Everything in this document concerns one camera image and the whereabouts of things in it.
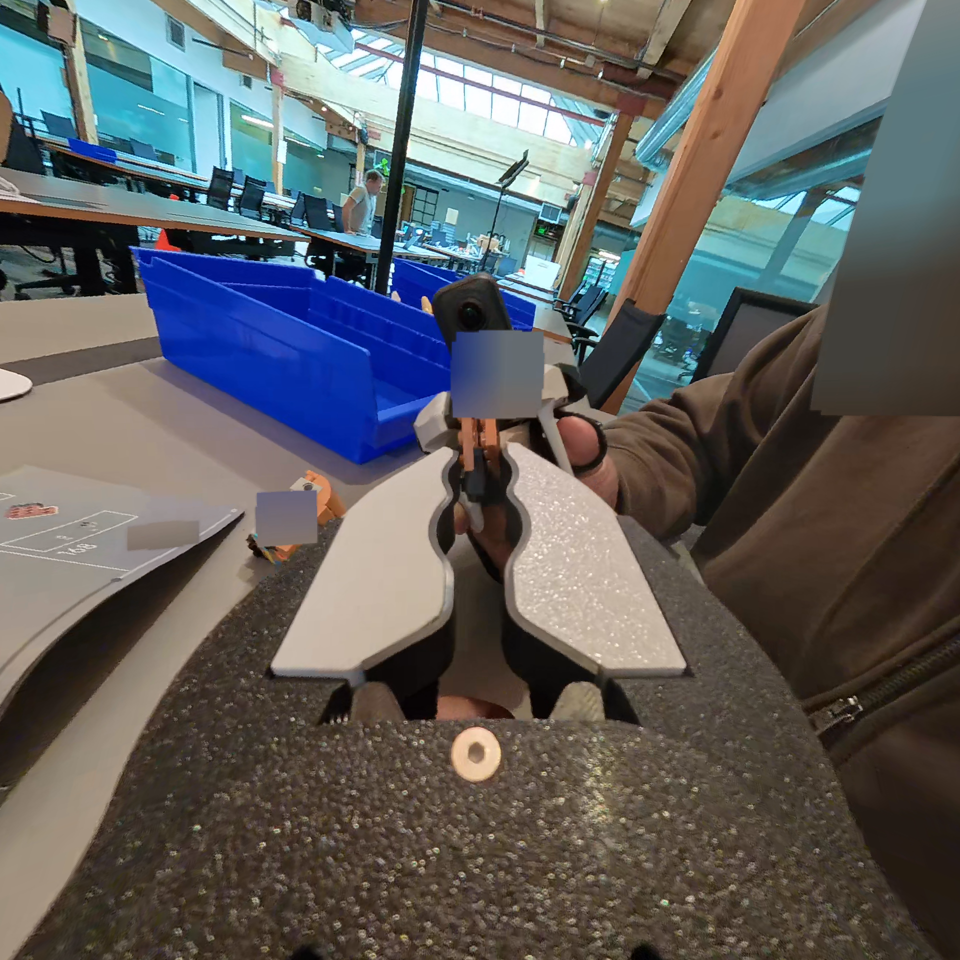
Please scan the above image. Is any brown brick plate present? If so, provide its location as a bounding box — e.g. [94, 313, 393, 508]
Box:
[459, 416, 500, 474]

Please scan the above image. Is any row of black office chairs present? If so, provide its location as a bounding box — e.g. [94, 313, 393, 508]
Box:
[202, 165, 339, 230]

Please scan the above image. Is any ceiling projector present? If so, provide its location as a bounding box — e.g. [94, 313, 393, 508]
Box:
[288, 0, 355, 54]

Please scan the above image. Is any brown brick model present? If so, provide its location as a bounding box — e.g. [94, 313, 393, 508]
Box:
[247, 471, 348, 564]

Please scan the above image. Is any person's brown jacket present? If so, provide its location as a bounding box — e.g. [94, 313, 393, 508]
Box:
[690, 300, 960, 960]

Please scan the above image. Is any grey instruction booklet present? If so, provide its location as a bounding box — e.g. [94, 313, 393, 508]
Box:
[0, 465, 246, 714]

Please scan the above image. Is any person's right hand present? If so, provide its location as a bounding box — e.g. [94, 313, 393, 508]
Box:
[557, 414, 621, 519]

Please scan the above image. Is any grey desk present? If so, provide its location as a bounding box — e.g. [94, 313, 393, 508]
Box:
[0, 294, 721, 834]

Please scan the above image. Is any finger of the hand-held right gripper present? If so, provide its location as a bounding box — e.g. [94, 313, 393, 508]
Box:
[414, 396, 460, 455]

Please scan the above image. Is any black framed panel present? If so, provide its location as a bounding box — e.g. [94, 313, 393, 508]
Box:
[693, 287, 819, 384]

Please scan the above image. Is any wooden pillar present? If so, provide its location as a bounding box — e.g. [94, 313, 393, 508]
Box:
[558, 112, 635, 297]
[600, 0, 807, 415]

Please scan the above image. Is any black office chair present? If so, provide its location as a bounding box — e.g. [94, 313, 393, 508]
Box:
[581, 298, 669, 410]

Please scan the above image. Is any silver ventilation duct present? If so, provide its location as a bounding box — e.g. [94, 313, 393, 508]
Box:
[633, 45, 744, 174]

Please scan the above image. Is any person's left hand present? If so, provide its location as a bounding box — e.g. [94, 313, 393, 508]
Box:
[435, 693, 519, 721]

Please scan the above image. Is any tall black tripod stand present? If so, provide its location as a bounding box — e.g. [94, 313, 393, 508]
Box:
[491, 150, 531, 252]

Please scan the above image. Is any black boom pole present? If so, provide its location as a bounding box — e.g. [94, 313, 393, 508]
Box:
[372, 0, 429, 295]

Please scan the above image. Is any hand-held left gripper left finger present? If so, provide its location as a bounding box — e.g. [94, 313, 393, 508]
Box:
[268, 448, 456, 680]

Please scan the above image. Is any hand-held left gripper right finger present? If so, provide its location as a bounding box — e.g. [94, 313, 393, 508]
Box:
[504, 442, 689, 678]

